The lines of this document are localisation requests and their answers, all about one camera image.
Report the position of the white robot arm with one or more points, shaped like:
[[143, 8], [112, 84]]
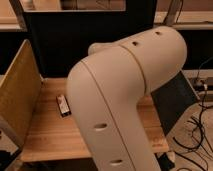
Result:
[[103, 90]]

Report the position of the dark right side panel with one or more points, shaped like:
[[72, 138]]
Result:
[[172, 99]]

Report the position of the black and red eraser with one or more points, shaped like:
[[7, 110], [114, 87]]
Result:
[[63, 105]]

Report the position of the power strip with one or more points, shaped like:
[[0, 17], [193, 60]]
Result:
[[202, 84]]

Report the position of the black back panel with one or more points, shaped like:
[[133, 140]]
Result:
[[61, 39]]

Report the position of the wooden left side panel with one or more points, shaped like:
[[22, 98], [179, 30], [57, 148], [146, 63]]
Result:
[[19, 91]]

